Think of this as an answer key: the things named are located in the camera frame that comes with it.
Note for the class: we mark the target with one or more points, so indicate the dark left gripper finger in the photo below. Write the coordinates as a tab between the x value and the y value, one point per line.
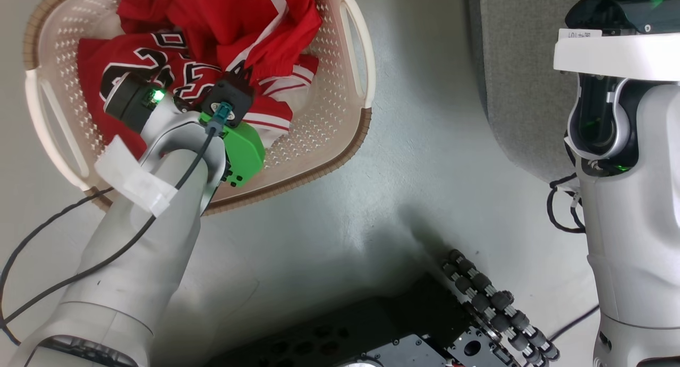
243	70

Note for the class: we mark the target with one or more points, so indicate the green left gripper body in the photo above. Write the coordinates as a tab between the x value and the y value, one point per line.
244	152

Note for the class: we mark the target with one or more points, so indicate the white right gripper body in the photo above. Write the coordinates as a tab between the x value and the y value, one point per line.
616	56

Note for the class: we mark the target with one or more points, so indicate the red shorts white stripes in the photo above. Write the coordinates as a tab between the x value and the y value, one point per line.
212	11

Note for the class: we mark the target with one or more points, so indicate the red jersey black numbers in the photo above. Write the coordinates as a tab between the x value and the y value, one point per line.
95	56

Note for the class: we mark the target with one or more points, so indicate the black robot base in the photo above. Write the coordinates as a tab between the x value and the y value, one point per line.
345	330

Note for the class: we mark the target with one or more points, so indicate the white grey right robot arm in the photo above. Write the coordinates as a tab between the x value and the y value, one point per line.
637	250

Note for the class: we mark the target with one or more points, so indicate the beige perforated laundry basket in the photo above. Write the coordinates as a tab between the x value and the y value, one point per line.
329	117

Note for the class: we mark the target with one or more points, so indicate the grey fabric sofa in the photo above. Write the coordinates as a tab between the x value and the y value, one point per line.
520	64

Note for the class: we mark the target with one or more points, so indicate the white tape strip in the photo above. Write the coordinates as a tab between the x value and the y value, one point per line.
133	178

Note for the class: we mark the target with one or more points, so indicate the black roller wheel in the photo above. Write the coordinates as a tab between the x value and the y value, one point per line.
494	303

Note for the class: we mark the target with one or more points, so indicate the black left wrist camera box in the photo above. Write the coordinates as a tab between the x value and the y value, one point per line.
234	93

